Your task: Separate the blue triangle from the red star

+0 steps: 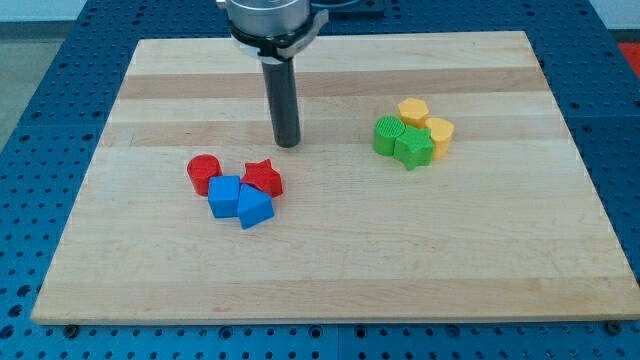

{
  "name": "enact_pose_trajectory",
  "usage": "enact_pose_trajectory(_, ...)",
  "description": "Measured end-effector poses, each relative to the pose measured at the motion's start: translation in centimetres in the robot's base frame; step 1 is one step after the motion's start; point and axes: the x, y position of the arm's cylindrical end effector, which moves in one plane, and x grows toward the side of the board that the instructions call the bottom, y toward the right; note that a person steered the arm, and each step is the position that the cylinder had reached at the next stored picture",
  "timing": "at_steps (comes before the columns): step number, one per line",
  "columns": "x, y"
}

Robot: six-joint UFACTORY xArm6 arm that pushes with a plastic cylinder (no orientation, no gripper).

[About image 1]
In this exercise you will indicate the red cylinder block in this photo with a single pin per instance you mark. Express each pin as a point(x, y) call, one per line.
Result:
point(201, 169)

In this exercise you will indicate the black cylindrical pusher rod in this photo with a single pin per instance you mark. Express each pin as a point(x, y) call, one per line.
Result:
point(283, 105)

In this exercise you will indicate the yellow hexagon block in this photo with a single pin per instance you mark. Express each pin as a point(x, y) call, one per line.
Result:
point(413, 112)

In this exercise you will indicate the blue cube block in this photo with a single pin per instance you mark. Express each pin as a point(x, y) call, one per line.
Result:
point(223, 195)

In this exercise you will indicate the blue triangle block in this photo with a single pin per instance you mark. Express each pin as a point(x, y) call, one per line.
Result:
point(254, 206)

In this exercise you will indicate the green star block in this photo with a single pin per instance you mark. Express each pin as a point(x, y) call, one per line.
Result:
point(414, 147)

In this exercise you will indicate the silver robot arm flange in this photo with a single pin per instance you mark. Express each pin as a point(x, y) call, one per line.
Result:
point(273, 31)

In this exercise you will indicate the green cylinder block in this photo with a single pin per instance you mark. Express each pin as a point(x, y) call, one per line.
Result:
point(387, 129)

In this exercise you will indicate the yellow cylinder block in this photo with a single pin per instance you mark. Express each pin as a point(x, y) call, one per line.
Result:
point(441, 135)

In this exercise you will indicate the red star block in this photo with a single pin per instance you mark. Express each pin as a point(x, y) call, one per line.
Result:
point(262, 176)

